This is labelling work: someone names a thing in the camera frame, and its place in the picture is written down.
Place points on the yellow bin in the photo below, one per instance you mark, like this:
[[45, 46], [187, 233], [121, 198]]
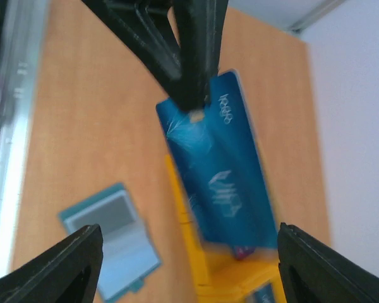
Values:
[[238, 280], [202, 261]]

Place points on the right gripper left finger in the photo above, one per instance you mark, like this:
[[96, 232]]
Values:
[[67, 272]]

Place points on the teal leather card holder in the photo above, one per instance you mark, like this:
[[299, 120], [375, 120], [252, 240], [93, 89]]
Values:
[[129, 255]]

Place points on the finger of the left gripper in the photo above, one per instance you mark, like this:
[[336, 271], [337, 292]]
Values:
[[144, 27], [200, 26]]

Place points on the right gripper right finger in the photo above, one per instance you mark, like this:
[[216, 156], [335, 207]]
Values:
[[313, 272]]

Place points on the blue VIP card stack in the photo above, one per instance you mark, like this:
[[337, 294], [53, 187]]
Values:
[[267, 293]]

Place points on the right yellow bin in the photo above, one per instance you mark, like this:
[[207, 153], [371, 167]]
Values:
[[238, 280]]

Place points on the left corner aluminium post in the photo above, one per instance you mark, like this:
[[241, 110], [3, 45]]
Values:
[[323, 9]]

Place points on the red VIP card stack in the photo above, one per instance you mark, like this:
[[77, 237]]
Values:
[[242, 252]]

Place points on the middle yellow bin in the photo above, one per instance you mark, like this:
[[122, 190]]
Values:
[[202, 261]]

